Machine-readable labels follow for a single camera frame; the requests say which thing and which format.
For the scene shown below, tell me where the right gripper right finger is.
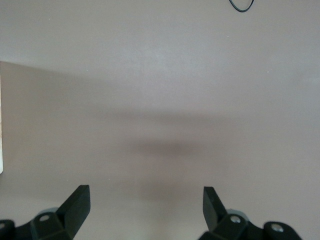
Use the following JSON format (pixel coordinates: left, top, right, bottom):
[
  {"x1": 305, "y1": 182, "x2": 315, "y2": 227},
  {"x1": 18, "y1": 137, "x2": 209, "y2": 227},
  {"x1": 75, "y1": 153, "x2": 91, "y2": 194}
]
[{"x1": 199, "y1": 186, "x2": 302, "y2": 240}]

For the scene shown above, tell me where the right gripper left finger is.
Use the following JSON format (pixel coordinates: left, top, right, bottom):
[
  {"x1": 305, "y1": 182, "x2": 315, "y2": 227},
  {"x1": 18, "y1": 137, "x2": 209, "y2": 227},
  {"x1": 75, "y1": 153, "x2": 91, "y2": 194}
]
[{"x1": 0, "y1": 184, "x2": 91, "y2": 240}]

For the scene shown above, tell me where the light wooden drawer cabinet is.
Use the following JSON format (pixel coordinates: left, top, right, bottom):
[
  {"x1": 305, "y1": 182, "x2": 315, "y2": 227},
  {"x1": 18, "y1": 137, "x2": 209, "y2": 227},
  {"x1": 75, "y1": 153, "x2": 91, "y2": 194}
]
[{"x1": 0, "y1": 61, "x2": 4, "y2": 174}]

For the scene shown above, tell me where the thin black looped cable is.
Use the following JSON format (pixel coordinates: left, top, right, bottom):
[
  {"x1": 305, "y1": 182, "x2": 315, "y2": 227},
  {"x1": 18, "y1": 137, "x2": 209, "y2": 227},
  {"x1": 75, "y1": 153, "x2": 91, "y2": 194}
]
[{"x1": 228, "y1": 0, "x2": 254, "y2": 13}]

